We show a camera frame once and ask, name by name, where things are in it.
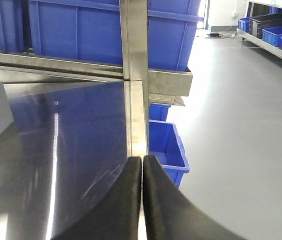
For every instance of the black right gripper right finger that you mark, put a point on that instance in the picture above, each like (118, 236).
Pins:
(169, 215)

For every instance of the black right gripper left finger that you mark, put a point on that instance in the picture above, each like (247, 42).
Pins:
(116, 216)

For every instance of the small blue floor bin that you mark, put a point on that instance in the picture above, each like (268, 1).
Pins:
(166, 144)

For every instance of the blue bin under shelf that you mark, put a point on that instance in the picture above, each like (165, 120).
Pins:
(158, 111)

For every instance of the large blue plastic bin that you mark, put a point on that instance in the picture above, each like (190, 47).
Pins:
(90, 30)

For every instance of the blue bin far left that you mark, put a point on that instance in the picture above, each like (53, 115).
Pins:
(11, 26)

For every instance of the black power adapter on floor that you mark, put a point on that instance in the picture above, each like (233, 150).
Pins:
(214, 35)

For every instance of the black tray on shelf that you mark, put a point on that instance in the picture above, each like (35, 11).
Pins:
(258, 23)

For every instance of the stainless steel rack frame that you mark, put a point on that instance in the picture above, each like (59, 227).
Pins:
(23, 74)

